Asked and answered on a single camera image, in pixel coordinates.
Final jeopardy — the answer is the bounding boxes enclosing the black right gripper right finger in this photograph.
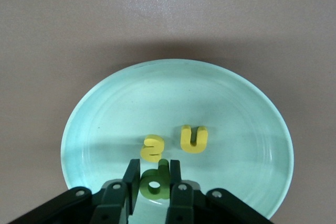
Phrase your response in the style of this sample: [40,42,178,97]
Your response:
[165,159,275,224]

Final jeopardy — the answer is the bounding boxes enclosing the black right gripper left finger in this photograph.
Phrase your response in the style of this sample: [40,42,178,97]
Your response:
[0,158,141,224]

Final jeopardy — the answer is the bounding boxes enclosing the green foam letter p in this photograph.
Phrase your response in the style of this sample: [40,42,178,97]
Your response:
[139,158,171,200]

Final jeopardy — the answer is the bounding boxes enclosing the yellow foam letter u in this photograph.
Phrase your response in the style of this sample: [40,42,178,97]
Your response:
[180,125,209,154]

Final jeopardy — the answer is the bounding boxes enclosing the yellow foam letter s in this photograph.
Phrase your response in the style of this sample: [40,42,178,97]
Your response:
[140,134,166,163]

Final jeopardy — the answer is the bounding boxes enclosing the green plate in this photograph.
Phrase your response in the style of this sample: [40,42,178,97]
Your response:
[60,59,294,221]

